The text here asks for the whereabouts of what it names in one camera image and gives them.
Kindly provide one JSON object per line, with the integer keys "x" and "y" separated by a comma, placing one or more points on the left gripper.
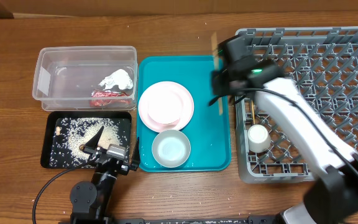
{"x": 90, "y": 147}

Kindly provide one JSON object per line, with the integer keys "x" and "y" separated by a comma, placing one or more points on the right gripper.
{"x": 221, "y": 81}

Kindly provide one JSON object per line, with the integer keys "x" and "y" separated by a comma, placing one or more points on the wooden chopstick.
{"x": 252, "y": 108}
{"x": 214, "y": 44}

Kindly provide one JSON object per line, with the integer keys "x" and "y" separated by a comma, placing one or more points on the rice food scraps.
{"x": 71, "y": 133}

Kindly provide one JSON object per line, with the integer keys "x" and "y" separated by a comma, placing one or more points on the red foil snack wrapper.
{"x": 107, "y": 97}

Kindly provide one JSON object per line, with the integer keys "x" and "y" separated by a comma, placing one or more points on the grey bowl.
{"x": 171, "y": 148}

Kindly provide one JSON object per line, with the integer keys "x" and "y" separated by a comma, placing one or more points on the white cup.
{"x": 258, "y": 138}

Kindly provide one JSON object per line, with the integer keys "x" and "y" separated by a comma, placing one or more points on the white napkin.
{"x": 120, "y": 78}

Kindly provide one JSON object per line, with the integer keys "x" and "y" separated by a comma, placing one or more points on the small pink plate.
{"x": 165, "y": 107}

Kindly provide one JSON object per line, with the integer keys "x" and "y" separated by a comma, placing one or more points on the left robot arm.
{"x": 90, "y": 199}

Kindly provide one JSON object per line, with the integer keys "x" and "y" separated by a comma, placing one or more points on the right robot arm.
{"x": 334, "y": 195}

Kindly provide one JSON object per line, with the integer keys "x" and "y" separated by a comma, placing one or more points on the grey dishwasher rack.
{"x": 323, "y": 62}

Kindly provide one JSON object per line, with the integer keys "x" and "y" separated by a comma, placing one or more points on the teal serving tray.
{"x": 209, "y": 128}

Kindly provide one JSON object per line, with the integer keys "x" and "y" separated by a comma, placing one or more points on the black plastic tray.
{"x": 52, "y": 119}

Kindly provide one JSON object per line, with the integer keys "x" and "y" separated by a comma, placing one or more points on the large pink plate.
{"x": 187, "y": 110}

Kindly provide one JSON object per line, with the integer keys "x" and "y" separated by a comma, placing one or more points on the clear plastic bin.
{"x": 65, "y": 77}

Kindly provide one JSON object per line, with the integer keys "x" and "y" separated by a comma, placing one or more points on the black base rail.
{"x": 252, "y": 219}

